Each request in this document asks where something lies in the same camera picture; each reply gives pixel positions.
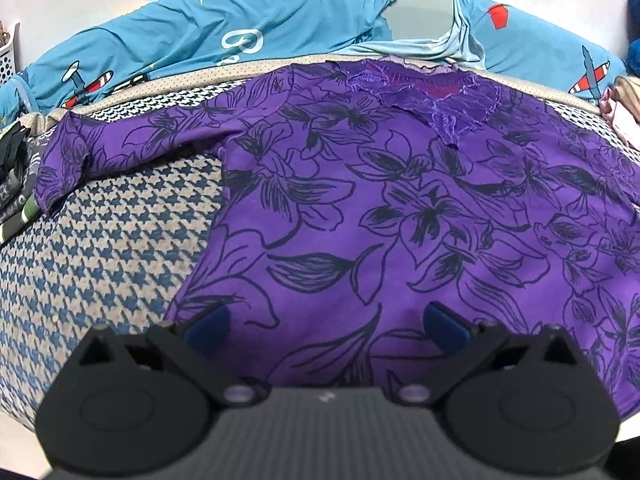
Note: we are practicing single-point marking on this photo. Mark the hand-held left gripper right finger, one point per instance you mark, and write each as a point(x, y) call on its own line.
point(442, 322)

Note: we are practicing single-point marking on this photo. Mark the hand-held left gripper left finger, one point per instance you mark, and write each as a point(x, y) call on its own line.
point(205, 322)

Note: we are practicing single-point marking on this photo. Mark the purple floral shirt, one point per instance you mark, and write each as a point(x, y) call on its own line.
point(375, 200)

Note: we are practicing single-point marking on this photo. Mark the green striped folded cloth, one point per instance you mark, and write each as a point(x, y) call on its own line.
point(27, 210)

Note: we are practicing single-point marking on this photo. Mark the grey patterned folded cloth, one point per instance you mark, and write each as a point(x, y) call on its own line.
point(10, 195)

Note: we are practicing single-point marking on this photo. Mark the black folded cloth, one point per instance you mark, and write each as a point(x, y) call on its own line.
point(12, 150)

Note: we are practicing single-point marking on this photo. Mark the pink cloth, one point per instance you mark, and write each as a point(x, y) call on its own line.
point(622, 125)

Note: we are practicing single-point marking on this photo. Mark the beige striped knit cloth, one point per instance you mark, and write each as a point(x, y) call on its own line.
point(630, 92)

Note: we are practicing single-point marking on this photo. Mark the blue pillow with white script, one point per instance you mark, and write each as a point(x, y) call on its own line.
point(200, 25)

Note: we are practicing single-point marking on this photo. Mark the blue pillow with red pentagon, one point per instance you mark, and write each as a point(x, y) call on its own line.
point(540, 40)

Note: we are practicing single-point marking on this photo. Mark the white perforated plastic basket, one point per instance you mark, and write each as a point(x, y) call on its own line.
point(7, 65)

